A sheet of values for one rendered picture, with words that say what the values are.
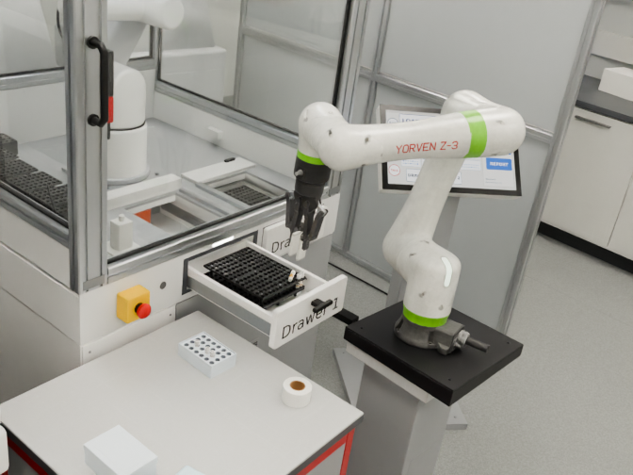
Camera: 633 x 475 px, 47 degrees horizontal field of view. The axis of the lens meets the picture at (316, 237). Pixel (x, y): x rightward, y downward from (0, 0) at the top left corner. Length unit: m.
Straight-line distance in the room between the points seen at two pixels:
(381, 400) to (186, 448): 0.66
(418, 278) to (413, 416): 0.38
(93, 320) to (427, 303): 0.84
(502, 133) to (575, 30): 1.40
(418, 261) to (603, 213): 2.82
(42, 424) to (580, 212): 3.63
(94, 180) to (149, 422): 0.55
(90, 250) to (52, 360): 0.39
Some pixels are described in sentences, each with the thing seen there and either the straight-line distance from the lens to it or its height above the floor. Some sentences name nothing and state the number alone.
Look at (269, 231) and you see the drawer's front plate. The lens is 2.20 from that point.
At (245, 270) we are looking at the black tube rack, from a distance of 2.02.
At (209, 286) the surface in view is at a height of 0.88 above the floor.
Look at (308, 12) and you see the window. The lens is 2.10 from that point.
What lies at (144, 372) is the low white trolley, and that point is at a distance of 1.86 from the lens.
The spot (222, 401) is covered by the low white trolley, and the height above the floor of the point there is 0.76.
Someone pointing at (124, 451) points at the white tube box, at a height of 0.81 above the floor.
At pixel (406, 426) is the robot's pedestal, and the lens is 2.09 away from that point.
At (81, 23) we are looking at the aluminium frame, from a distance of 1.58.
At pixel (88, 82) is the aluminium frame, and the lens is 1.61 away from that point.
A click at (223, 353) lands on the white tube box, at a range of 1.87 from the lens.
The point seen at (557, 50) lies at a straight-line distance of 3.21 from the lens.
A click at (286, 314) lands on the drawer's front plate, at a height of 0.91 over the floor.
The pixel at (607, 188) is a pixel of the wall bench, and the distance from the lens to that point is 4.61.
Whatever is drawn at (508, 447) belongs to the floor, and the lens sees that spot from 3.06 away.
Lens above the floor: 1.91
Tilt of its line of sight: 27 degrees down
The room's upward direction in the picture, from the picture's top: 8 degrees clockwise
